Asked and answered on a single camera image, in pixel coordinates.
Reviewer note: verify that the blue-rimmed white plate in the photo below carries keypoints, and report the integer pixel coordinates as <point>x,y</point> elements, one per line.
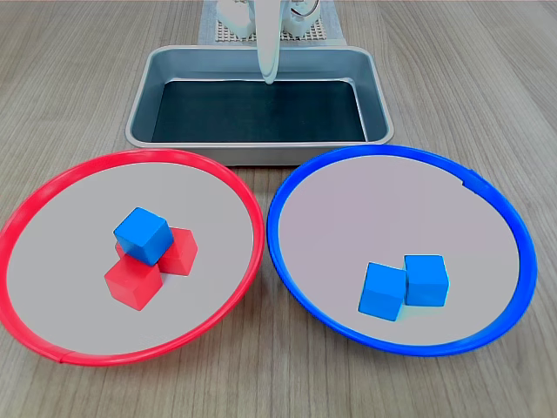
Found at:
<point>383,209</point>

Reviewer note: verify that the red cube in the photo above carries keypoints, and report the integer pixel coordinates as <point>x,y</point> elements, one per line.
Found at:
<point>180,257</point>
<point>132,285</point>
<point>119,250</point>

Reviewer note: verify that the pale perforated base plate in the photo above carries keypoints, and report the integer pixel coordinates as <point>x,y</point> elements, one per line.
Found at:
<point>311,35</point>

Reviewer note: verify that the red-rimmed white plate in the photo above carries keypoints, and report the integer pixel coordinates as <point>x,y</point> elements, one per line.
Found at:
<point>65,270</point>

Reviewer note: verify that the blue cube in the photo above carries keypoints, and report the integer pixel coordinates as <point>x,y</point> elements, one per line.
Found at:
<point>143,237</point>
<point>382,294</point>
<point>426,281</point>

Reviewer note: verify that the black tray mat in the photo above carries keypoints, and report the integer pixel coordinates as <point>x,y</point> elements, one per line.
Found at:
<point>261,113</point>

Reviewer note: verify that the steel tray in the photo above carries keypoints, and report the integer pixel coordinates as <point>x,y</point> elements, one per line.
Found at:
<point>143,96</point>

